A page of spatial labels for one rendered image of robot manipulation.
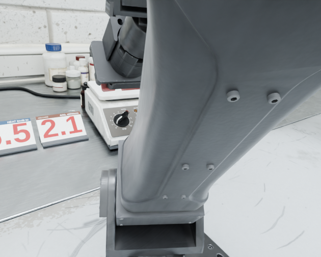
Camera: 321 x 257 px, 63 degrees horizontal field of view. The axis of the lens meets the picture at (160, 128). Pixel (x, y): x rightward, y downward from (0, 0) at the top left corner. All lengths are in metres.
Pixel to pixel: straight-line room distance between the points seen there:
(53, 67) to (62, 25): 0.20
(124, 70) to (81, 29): 0.70
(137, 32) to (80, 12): 0.76
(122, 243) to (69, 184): 0.23
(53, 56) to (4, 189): 0.53
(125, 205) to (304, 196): 0.37
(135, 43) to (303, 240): 0.34
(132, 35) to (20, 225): 0.28
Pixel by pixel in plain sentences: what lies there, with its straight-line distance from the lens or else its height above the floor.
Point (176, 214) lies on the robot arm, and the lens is 0.20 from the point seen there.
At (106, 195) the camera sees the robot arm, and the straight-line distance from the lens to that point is 0.23.
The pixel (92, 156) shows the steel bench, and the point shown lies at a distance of 0.51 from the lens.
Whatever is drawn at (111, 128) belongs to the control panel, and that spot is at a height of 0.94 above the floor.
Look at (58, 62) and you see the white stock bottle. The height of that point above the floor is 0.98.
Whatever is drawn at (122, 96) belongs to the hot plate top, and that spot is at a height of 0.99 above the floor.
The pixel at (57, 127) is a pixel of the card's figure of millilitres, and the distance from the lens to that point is 0.58.
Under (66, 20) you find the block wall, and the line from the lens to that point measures 1.04.
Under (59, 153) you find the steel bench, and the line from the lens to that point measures 0.53.
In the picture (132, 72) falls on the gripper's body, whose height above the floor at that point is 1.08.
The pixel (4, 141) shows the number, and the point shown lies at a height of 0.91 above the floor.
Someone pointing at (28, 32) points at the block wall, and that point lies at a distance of 1.02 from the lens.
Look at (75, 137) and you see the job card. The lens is 0.57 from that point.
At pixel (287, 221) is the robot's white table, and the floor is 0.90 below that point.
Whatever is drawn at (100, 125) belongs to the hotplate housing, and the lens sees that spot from 0.56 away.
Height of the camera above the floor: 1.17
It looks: 25 degrees down
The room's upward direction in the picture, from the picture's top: 5 degrees clockwise
